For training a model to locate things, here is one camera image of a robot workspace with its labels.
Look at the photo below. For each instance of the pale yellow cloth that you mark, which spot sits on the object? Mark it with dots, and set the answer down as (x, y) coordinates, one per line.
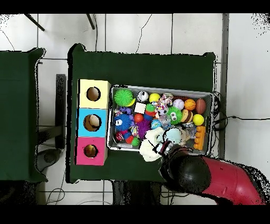
(149, 150)

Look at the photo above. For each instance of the mint green cloth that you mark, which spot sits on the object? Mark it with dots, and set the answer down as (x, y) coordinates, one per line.
(173, 135)

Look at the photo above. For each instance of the wooden box three holes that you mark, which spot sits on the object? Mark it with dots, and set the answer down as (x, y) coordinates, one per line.
(92, 110)

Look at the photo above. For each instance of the dark blue spiky ball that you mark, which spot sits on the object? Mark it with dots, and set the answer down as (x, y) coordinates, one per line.
(123, 122)

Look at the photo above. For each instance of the small silver can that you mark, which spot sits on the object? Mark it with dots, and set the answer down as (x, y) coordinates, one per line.
(142, 96)

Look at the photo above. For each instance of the purple spiky toy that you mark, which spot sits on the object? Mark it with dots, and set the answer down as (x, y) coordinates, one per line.
(143, 127)

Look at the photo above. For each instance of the plain green spiky ball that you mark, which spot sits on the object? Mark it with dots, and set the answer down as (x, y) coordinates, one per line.
(123, 97)

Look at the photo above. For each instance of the yellow ball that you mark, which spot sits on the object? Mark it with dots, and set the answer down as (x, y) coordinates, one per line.
(154, 97)

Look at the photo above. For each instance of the white baseball toy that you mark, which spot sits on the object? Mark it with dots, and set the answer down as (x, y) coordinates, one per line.
(178, 104)

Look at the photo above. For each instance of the orange basketball toy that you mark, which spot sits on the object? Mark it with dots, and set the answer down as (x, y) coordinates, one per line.
(190, 105)

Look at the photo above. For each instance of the brown rubber ball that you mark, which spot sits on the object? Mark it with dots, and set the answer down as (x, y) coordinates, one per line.
(201, 106)

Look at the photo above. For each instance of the orange plastic block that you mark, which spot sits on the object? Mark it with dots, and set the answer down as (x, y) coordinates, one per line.
(200, 137)

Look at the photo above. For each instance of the black flat panel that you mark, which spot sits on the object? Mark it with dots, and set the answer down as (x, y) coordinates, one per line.
(60, 105)

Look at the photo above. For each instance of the black tripod leg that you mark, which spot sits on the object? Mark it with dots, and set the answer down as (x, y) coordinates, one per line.
(90, 21)
(33, 22)

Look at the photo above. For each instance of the dark green side table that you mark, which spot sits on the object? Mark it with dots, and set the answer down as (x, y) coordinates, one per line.
(25, 105)

